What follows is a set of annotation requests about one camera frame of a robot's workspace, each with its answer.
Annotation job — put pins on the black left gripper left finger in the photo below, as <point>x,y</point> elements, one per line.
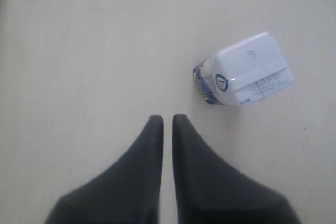
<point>127,192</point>

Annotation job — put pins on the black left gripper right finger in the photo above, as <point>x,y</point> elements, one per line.
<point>209,190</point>

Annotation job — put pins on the white blue milk carton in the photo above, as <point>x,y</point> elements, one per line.
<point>243,73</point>

